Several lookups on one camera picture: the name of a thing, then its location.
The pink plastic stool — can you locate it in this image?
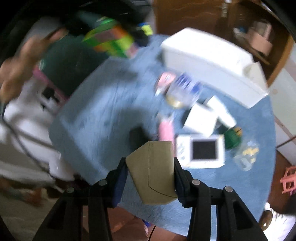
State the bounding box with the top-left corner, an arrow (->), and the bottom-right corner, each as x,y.
280,166 -> 296,195

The pink storage basket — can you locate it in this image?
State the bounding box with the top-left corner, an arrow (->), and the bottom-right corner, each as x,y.
246,20 -> 275,57

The pink oval packet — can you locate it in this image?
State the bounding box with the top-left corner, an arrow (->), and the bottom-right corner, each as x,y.
154,72 -> 177,96

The wooden corner shelf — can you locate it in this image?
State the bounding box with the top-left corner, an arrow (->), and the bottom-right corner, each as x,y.
222,1 -> 294,86

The green chalkboard pink frame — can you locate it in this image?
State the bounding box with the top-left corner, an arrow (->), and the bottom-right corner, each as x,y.
33,35 -> 108,100

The white wedge-shaped box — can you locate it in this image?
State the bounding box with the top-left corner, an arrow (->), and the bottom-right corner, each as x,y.
204,95 -> 237,128

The green and gold bottle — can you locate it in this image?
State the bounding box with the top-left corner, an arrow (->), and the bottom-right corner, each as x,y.
223,127 -> 242,150

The clear box with yellow pieces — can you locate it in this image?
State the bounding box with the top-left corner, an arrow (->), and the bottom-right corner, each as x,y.
233,139 -> 259,171

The person's left hand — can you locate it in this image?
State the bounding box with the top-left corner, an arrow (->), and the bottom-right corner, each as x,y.
1,28 -> 68,103

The pink cylindrical tube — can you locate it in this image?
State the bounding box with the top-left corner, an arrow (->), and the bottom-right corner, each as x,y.
158,118 -> 175,143

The white plastic organizer bin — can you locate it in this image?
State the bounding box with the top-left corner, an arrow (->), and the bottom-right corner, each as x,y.
161,28 -> 269,108

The beige hexagonal box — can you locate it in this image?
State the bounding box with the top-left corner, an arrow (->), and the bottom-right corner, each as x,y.
125,141 -> 177,205

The silver handheld game device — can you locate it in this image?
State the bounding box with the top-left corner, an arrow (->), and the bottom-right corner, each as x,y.
176,135 -> 225,169

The white square box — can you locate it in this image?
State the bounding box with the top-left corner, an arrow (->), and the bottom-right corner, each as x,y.
183,103 -> 218,137

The brown wooden door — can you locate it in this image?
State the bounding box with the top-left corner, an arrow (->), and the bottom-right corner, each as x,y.
153,0 -> 228,35

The colourful rubik's cube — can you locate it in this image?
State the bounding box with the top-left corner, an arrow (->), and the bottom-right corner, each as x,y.
83,17 -> 138,58

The blue fuzzy table cover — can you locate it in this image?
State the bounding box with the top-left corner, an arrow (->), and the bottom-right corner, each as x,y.
49,35 -> 275,219

